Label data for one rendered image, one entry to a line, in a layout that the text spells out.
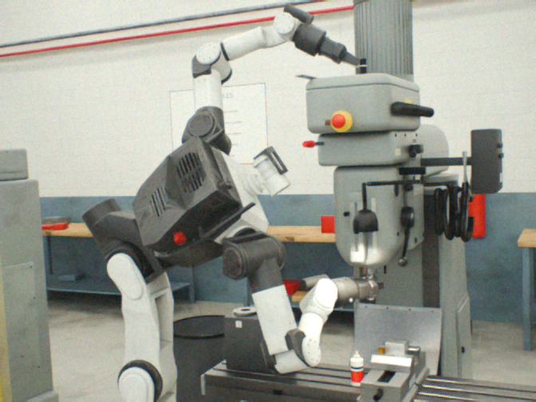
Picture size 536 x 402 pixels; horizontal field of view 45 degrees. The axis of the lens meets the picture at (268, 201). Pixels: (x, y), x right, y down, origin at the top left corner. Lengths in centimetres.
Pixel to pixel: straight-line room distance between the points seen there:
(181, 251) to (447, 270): 107
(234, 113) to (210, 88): 497
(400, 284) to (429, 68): 406
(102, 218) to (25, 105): 690
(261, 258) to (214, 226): 17
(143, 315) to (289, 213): 491
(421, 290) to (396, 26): 95
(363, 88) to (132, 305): 91
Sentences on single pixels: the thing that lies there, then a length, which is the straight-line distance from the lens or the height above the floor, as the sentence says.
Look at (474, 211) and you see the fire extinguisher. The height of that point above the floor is 104.
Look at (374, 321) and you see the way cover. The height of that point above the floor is 102.
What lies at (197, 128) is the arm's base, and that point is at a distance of 191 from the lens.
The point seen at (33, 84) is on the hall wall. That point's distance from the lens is 873.
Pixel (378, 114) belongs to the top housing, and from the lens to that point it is 184.
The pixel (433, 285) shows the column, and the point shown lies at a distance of 245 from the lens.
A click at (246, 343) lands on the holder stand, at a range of 229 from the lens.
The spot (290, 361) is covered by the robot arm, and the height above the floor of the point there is 114.
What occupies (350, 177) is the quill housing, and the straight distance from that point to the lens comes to 199.
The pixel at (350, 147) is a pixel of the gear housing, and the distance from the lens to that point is 195.
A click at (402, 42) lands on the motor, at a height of 202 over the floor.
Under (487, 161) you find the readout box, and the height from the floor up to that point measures 162.
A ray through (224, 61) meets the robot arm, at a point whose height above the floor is 197.
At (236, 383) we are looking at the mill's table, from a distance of 228.
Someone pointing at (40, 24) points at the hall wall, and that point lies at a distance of 871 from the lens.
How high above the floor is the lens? 170
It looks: 5 degrees down
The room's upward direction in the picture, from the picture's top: 3 degrees counter-clockwise
